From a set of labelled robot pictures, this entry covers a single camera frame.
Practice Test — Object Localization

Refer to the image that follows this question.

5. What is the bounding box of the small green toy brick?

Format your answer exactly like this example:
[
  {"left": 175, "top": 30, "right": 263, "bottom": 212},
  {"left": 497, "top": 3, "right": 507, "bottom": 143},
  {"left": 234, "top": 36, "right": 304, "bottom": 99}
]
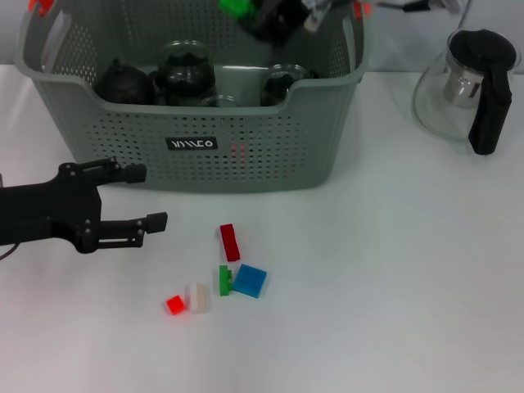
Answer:
[{"left": 217, "top": 264, "right": 235, "bottom": 297}]

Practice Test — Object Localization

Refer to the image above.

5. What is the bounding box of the blue square toy brick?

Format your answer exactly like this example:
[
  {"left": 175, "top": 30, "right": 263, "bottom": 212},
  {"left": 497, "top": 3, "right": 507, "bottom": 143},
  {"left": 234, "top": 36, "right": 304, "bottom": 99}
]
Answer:
[{"left": 232, "top": 263, "right": 269, "bottom": 300}]

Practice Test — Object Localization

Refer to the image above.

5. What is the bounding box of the glass teapot black handle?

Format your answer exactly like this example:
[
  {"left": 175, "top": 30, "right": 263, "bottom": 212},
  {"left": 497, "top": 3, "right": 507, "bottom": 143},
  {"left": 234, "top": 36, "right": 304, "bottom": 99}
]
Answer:
[{"left": 412, "top": 27, "right": 522, "bottom": 156}]

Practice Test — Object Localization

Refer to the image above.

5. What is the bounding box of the grey-green perforated storage basket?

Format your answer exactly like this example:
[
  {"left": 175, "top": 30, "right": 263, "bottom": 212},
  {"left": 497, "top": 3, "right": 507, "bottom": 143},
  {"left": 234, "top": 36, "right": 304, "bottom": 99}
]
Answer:
[{"left": 14, "top": 0, "right": 372, "bottom": 193}]

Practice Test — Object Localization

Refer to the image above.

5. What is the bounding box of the long dark red brick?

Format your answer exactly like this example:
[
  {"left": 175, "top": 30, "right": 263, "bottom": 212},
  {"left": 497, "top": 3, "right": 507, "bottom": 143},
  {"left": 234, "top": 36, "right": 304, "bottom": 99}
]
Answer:
[{"left": 219, "top": 223, "right": 242, "bottom": 262}]

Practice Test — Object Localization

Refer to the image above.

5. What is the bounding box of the glass teacup black sleeve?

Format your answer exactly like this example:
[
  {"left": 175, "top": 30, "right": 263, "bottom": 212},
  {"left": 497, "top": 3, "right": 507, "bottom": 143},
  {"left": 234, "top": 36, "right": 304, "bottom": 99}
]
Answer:
[
  {"left": 260, "top": 63, "right": 319, "bottom": 106},
  {"left": 149, "top": 71, "right": 218, "bottom": 107},
  {"left": 204, "top": 94, "right": 239, "bottom": 108}
]

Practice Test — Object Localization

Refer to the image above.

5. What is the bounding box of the small black clay teapot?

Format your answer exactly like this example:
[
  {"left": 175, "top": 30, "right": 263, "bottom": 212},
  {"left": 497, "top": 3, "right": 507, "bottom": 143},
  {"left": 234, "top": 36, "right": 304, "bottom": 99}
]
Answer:
[{"left": 93, "top": 57, "right": 157, "bottom": 106}]

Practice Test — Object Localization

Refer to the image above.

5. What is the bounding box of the glass jar dark lid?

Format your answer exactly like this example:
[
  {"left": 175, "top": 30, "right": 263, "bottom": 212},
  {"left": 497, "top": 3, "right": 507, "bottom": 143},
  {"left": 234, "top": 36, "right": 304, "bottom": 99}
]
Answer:
[{"left": 157, "top": 39, "right": 215, "bottom": 83}]

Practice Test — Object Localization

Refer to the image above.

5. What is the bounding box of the translucent white toy brick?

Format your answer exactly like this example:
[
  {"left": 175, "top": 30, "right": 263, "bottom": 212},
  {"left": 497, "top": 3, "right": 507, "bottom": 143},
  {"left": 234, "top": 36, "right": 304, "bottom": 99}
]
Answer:
[{"left": 186, "top": 282, "right": 212, "bottom": 314}]

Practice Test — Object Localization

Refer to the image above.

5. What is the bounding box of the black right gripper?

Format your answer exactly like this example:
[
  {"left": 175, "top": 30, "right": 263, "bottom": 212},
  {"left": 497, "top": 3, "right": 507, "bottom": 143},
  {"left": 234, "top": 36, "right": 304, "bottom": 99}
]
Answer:
[{"left": 241, "top": 0, "right": 313, "bottom": 47}]

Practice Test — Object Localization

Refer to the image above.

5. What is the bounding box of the small red toy brick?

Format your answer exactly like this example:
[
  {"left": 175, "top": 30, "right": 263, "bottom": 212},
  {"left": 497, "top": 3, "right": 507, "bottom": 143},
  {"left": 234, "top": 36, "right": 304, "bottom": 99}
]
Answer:
[{"left": 165, "top": 294, "right": 187, "bottom": 316}]

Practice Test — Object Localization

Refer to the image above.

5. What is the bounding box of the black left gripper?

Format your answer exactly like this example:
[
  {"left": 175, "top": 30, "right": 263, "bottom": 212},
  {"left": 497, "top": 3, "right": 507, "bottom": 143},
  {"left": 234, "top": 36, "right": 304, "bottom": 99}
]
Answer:
[{"left": 0, "top": 157, "right": 168, "bottom": 255}]

